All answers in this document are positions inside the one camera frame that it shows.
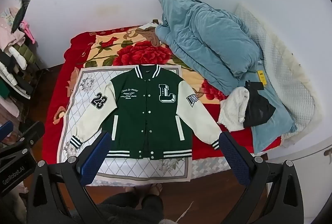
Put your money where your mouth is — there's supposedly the blue quilt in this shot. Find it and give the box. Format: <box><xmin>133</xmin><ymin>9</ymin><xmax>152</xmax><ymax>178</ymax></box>
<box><xmin>155</xmin><ymin>0</ymin><xmax>298</xmax><ymax>153</ymax></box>

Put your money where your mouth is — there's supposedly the black cloth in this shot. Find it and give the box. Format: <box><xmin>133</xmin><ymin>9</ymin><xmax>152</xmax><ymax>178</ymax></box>
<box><xmin>243</xmin><ymin>80</ymin><xmax>277</xmax><ymax>128</ymax></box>

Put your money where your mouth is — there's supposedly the person's right foot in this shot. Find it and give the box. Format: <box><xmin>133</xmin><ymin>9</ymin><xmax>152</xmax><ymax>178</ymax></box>
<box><xmin>147</xmin><ymin>184</ymin><xmax>163</xmax><ymax>196</ymax></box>

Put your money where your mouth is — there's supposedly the white textured pillow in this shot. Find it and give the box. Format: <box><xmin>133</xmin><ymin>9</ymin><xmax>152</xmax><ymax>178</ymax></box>
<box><xmin>235</xmin><ymin>2</ymin><xmax>323</xmax><ymax>148</ymax></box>

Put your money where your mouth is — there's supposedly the grey quilted mattress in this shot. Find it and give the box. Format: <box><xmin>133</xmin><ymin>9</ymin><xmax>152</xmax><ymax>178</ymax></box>
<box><xmin>93</xmin><ymin>155</ymin><xmax>231</xmax><ymax>187</ymax></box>

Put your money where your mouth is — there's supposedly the pink hanger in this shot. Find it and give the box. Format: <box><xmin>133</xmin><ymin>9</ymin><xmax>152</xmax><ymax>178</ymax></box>
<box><xmin>19</xmin><ymin>21</ymin><xmax>35</xmax><ymax>43</ymax></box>

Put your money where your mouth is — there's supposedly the white fluffy towel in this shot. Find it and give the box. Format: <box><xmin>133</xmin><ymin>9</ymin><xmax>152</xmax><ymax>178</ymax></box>
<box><xmin>217</xmin><ymin>87</ymin><xmax>250</xmax><ymax>132</ymax></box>

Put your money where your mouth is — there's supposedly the red floral blanket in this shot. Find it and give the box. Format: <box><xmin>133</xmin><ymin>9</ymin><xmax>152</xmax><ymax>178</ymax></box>
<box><xmin>41</xmin><ymin>22</ymin><xmax>283</xmax><ymax>170</ymax></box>

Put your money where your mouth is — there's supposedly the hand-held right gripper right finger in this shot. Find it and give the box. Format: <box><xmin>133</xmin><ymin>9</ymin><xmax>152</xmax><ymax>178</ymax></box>
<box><xmin>218</xmin><ymin>131</ymin><xmax>304</xmax><ymax>224</ymax></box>

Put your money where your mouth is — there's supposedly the white cabinet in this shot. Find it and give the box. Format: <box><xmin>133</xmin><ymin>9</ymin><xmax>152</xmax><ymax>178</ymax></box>
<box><xmin>262</xmin><ymin>141</ymin><xmax>332</xmax><ymax>188</ymax></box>

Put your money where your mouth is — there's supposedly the pile of clothes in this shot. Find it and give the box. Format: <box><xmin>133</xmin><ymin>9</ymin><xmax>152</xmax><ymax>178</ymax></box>
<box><xmin>0</xmin><ymin>5</ymin><xmax>43</xmax><ymax>121</ymax></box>

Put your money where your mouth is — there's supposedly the white diamond quilted mat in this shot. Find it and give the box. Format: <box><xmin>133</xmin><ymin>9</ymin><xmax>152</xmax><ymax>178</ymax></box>
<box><xmin>56</xmin><ymin>66</ymin><xmax>194</xmax><ymax>184</ymax></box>

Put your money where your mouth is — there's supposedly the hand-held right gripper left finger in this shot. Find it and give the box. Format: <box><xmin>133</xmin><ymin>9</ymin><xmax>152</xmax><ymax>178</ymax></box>
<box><xmin>27</xmin><ymin>131</ymin><xmax>111</xmax><ymax>224</ymax></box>

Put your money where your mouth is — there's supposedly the green varsity jacket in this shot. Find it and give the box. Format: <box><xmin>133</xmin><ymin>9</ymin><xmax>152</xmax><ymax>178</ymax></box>
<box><xmin>68</xmin><ymin>64</ymin><xmax>223</xmax><ymax>161</ymax></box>

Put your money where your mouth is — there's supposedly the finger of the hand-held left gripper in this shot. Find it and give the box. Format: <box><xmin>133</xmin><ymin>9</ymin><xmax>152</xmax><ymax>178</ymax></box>
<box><xmin>0</xmin><ymin>121</ymin><xmax>14</xmax><ymax>142</ymax></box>
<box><xmin>14</xmin><ymin>121</ymin><xmax>46</xmax><ymax>152</ymax></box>

